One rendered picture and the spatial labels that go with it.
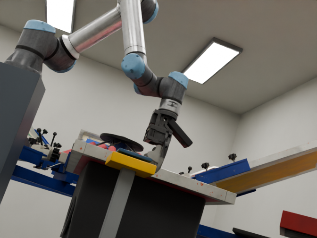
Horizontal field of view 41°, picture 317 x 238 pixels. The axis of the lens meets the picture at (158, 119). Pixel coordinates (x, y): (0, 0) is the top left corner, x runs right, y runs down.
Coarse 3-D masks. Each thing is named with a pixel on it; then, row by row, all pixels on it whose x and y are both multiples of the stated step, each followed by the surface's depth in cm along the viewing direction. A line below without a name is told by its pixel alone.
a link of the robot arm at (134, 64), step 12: (120, 0) 156; (132, 0) 153; (132, 12) 151; (132, 24) 149; (132, 36) 147; (132, 48) 145; (144, 48) 147; (132, 60) 140; (144, 60) 144; (132, 72) 140; (144, 72) 143; (144, 84) 147
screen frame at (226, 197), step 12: (84, 144) 138; (72, 156) 152; (96, 156) 138; (72, 168) 190; (168, 180) 142; (180, 180) 143; (192, 180) 144; (204, 192) 144; (216, 192) 145; (228, 192) 147; (216, 204) 161
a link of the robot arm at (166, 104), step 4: (164, 100) 147; (168, 100) 147; (172, 100) 147; (160, 104) 148; (164, 104) 147; (168, 104) 146; (172, 104) 146; (176, 104) 147; (180, 104) 148; (160, 108) 147; (164, 108) 146; (168, 108) 146; (172, 108) 146; (176, 108) 147; (180, 108) 149; (172, 112) 146; (176, 112) 147
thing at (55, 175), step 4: (60, 164) 252; (64, 164) 253; (52, 168) 258; (56, 168) 260; (60, 168) 252; (52, 172) 289; (56, 172) 262; (60, 172) 258; (64, 172) 253; (68, 172) 252; (56, 176) 260; (60, 176) 256; (64, 176) 253; (68, 176) 252; (72, 176) 254; (76, 176) 261; (60, 180) 255; (64, 180) 251; (68, 180) 252; (72, 180) 254; (76, 180) 261
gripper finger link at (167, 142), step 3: (168, 138) 143; (165, 141) 142; (168, 141) 142; (165, 144) 141; (168, 144) 142; (165, 147) 143; (162, 150) 142; (165, 150) 141; (162, 153) 141; (165, 153) 141; (162, 156) 141; (165, 156) 141
